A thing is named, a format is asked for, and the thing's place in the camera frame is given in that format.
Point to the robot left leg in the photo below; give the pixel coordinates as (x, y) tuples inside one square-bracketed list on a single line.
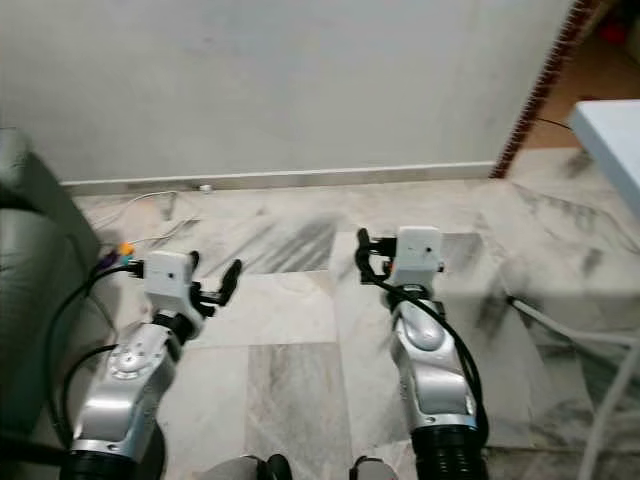
[(240, 470)]

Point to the robot right leg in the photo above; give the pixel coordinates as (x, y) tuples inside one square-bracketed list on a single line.
[(372, 470)]

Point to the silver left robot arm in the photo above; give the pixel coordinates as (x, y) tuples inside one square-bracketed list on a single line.
[(130, 385)]

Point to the white plastic table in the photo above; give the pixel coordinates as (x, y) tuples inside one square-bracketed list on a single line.
[(610, 135)]

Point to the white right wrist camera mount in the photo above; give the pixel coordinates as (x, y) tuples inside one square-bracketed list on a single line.
[(420, 255)]

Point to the white table leg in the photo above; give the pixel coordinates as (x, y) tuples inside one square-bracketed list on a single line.
[(560, 322), (600, 420)]

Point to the red mosaic tile wall trim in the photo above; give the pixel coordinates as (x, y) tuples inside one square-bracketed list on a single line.
[(545, 90)]

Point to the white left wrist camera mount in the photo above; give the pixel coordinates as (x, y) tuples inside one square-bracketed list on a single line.
[(168, 278)]

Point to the grey green sofa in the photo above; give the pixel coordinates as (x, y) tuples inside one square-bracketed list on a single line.
[(40, 270)]

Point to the red bowl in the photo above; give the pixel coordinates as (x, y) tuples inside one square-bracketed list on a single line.
[(622, 30)]

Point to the robot leg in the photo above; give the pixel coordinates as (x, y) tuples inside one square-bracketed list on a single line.
[(240, 470), (372, 470)]

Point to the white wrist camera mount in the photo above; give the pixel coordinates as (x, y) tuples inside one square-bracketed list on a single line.
[(420, 255), (168, 278)]

